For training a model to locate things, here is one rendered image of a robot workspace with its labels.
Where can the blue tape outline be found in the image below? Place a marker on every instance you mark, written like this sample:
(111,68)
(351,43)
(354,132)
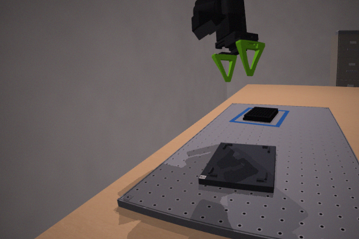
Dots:
(277,125)

